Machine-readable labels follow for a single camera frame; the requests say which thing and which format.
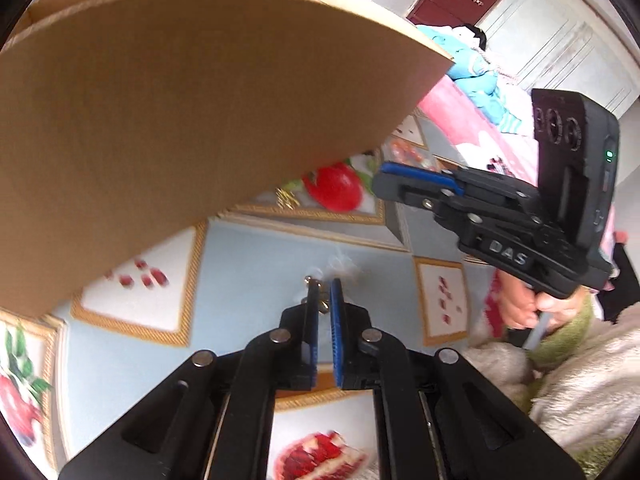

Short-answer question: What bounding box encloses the fluffy beige cloth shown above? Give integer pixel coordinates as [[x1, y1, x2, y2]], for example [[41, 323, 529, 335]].
[[463, 342, 533, 403]]

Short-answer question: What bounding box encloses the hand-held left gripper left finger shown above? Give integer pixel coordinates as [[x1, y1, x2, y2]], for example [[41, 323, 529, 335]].
[[59, 277, 321, 480]]

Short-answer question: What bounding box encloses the person's right forearm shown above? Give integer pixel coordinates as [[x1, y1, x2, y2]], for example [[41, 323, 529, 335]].
[[520, 290, 640, 453]]

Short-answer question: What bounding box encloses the fruit print tablecloth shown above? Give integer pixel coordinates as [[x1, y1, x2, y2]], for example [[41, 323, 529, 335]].
[[0, 115, 501, 480]]

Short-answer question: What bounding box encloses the light blue clothes pile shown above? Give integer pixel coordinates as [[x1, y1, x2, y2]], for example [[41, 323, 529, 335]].
[[415, 24, 527, 134]]

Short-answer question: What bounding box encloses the white wardrobe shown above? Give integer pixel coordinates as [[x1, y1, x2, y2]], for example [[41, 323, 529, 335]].
[[477, 0, 640, 122]]

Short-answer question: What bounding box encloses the person's right hand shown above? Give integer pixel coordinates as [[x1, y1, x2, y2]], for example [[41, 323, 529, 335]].
[[492, 270, 586, 333]]

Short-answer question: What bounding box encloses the gold hoop earring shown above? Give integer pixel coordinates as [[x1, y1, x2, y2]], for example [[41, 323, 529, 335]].
[[304, 275, 331, 315]]

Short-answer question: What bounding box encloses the gold star earring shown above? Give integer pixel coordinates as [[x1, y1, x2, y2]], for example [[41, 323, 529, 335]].
[[274, 187, 301, 210]]

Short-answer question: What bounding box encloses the dark cloth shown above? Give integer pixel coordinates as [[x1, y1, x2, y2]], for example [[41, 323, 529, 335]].
[[596, 239, 640, 322]]

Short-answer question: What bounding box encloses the pink blanket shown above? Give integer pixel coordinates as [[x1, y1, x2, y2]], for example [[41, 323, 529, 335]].
[[417, 75, 617, 263]]

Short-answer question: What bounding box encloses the large cardboard box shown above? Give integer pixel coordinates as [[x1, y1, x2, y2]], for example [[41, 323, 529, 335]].
[[0, 0, 456, 320]]

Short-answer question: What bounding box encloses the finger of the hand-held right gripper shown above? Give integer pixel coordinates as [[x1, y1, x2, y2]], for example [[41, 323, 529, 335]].
[[381, 160, 542, 212], [371, 170, 544, 242]]

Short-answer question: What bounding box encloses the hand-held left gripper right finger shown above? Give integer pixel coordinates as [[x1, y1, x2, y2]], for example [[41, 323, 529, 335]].
[[330, 277, 586, 480]]

